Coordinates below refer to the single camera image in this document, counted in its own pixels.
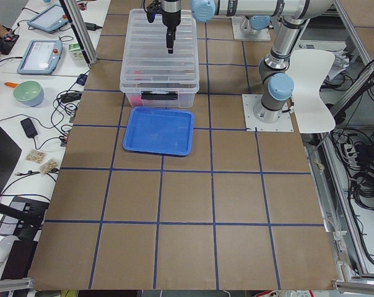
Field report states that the clear plastic box lid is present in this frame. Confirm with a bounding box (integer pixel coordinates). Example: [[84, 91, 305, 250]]
[[120, 9, 199, 84]]

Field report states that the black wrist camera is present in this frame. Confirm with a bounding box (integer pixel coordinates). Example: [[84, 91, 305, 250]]
[[143, 0, 162, 24]]

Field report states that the far teach pendant tablet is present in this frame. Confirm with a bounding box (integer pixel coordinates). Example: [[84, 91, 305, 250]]
[[27, 4, 68, 33]]

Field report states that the snack bag far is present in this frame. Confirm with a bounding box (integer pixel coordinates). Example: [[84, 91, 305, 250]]
[[25, 149, 46, 164]]

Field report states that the white plastic chair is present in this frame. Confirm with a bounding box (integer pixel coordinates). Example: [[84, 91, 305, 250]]
[[286, 49, 336, 134]]

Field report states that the aluminium frame post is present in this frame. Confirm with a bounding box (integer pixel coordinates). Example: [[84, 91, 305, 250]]
[[59, 0, 97, 65]]

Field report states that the orange toy carrot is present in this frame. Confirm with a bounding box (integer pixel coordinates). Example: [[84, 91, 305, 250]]
[[4, 82, 18, 88]]

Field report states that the green bowl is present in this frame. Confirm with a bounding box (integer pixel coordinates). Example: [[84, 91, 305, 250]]
[[13, 80, 44, 107]]

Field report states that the blue plastic tray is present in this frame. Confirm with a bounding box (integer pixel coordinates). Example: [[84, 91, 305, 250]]
[[123, 107, 194, 156]]

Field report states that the teach pendant tablet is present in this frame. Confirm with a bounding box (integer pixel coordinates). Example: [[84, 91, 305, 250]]
[[17, 40, 63, 75], [27, 4, 68, 33]]

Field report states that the clear plastic storage box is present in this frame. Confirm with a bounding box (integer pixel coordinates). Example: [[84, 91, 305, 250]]
[[120, 82, 199, 108]]

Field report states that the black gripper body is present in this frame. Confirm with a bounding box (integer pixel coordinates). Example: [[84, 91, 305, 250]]
[[160, 0, 181, 28]]

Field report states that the snack bag near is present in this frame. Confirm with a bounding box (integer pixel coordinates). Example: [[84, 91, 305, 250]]
[[39, 158, 59, 175]]

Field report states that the black power adapter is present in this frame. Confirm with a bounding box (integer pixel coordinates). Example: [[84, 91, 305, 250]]
[[20, 118, 38, 139]]

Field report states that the snack bag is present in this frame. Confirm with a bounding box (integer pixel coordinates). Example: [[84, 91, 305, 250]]
[[25, 149, 46, 164], [39, 158, 59, 175]]

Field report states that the near teach pendant tablet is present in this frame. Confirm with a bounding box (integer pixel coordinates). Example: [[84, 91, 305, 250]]
[[17, 40, 63, 75]]

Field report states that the green white carton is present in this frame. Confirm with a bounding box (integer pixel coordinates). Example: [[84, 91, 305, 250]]
[[68, 43, 85, 61]]

